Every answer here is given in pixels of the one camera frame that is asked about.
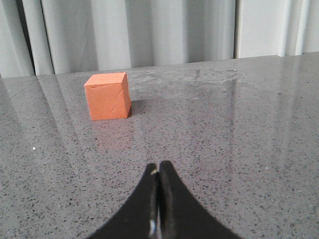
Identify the orange foam cube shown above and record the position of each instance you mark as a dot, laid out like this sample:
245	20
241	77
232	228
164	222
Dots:
108	96

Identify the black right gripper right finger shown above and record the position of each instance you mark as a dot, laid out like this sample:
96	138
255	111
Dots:
181	215

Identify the grey pleated curtain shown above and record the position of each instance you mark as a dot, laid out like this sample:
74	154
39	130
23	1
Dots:
40	37

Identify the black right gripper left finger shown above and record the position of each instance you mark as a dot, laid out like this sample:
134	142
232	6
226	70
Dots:
137	218

